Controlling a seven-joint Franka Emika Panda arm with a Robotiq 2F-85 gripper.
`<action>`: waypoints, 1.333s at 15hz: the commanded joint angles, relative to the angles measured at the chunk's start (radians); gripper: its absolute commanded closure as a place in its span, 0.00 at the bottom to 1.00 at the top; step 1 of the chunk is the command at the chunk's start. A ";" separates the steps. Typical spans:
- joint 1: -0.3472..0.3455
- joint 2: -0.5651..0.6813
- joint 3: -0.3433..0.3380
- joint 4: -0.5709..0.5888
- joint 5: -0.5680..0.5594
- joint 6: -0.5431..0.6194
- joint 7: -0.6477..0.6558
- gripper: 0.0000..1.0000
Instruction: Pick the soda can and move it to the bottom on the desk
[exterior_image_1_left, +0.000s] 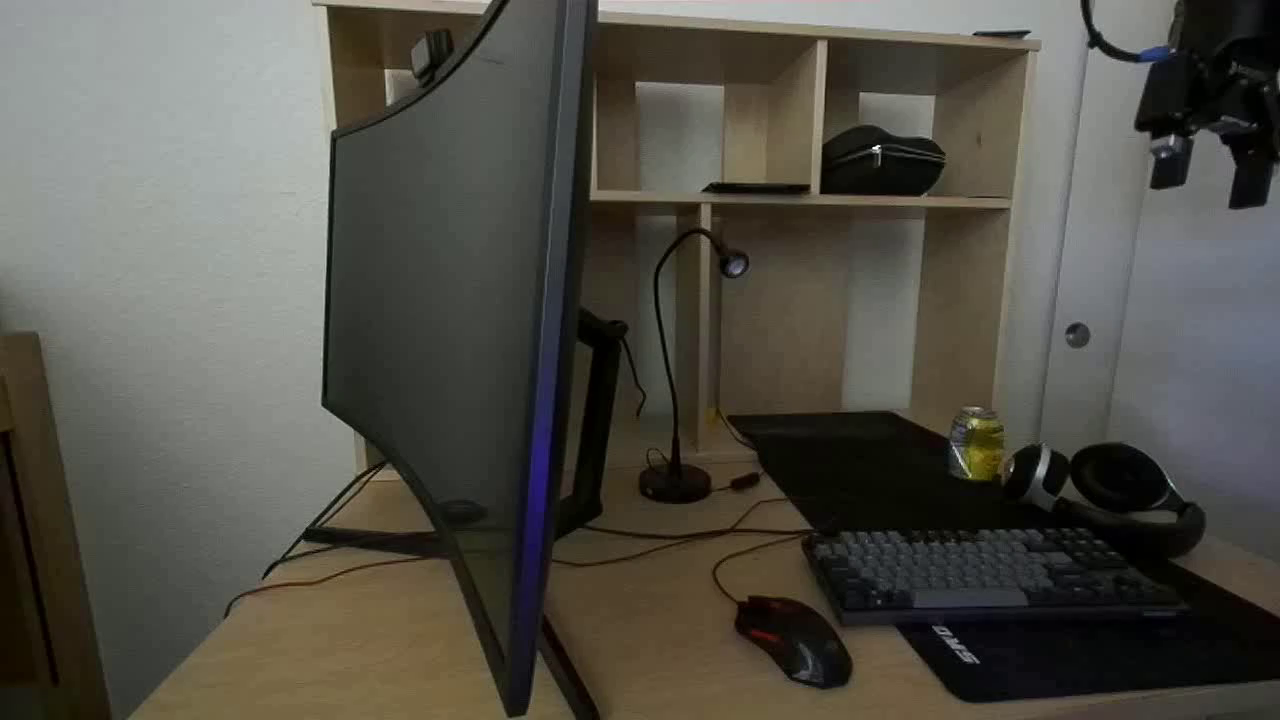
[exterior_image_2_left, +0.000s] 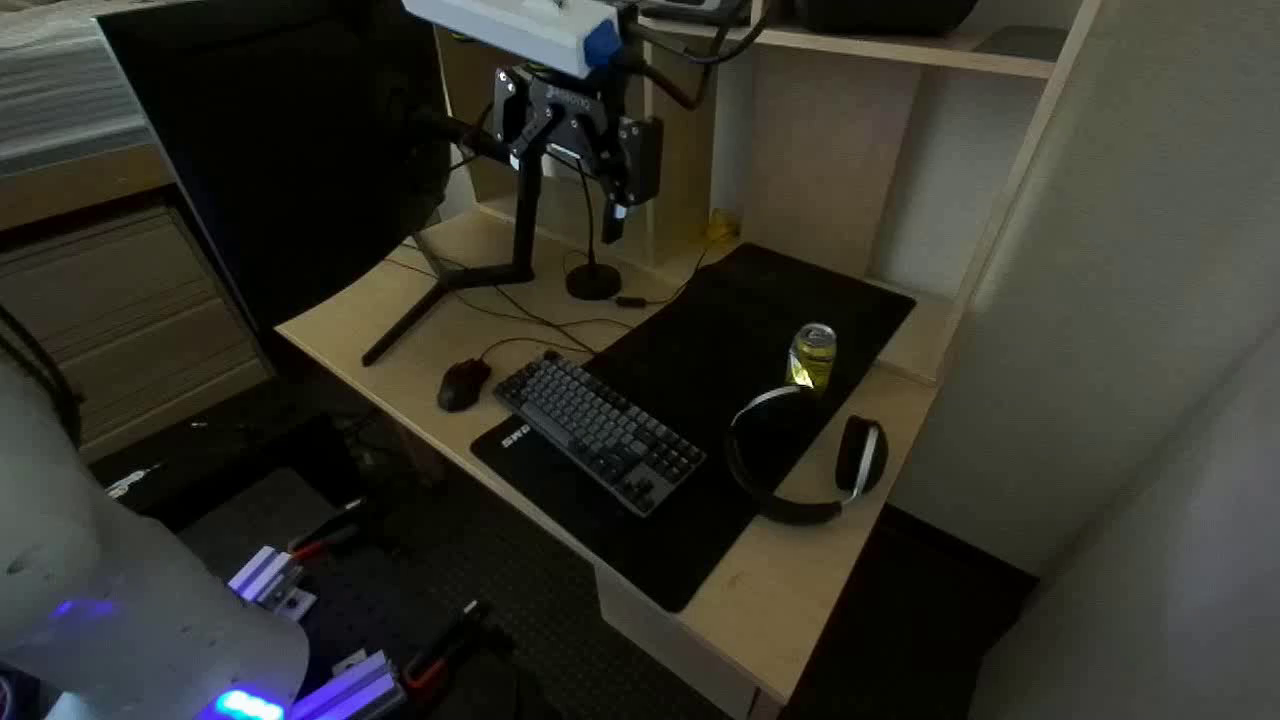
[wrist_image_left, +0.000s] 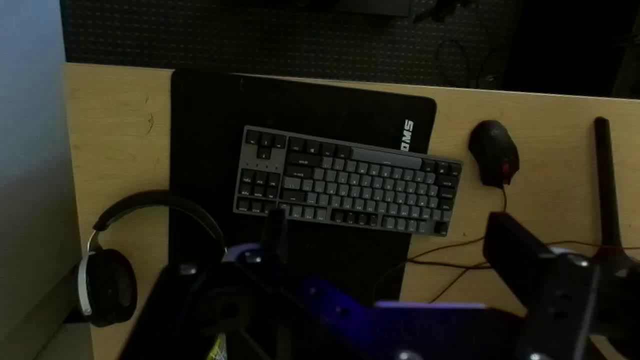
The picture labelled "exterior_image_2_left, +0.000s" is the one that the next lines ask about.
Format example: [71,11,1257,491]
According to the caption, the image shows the yellow soda can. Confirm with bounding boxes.
[788,326,840,393]

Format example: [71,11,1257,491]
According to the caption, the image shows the large black desk mat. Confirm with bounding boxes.
[473,246,910,611]

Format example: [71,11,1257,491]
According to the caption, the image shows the black and silver headphones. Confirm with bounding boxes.
[723,386,886,523]

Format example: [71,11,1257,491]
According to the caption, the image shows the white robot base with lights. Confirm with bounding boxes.
[0,359,307,720]

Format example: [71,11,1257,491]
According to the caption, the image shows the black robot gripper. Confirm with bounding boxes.
[489,66,665,246]

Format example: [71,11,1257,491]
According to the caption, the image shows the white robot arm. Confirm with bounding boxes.
[399,0,630,152]

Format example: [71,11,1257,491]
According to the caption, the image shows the wooden desk hutch shelf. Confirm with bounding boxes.
[634,0,1101,302]

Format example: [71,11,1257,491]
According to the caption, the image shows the black computer monitor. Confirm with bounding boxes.
[99,0,450,336]

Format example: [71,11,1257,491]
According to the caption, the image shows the dark mechanical keyboard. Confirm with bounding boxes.
[497,358,709,522]

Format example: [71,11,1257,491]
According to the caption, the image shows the black computer mouse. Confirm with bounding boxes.
[435,359,490,414]

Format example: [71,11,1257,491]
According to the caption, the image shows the black round-base desk microphone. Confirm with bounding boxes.
[565,164,621,302]

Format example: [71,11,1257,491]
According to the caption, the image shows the beige drawer cabinet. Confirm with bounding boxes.
[0,143,271,459]

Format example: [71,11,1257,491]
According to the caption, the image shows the black monitor stand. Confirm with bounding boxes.
[358,152,544,370]

